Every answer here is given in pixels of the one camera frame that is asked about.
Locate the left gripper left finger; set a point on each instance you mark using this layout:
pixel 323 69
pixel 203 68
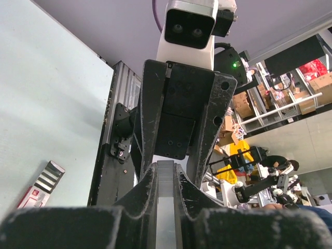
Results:
pixel 129 223

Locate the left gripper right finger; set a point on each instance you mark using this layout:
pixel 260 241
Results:
pixel 200 222

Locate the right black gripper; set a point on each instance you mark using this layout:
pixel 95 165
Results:
pixel 194 97

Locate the staple strip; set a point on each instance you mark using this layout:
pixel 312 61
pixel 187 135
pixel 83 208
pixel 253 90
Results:
pixel 165 234

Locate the staple box with staples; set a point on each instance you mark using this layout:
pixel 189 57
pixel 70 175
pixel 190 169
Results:
pixel 38 194

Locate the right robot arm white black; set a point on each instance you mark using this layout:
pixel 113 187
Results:
pixel 227 62

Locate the aluminium frame rail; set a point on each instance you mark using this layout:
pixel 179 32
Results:
pixel 124 89

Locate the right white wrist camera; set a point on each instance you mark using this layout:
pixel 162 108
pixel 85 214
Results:
pixel 189 31

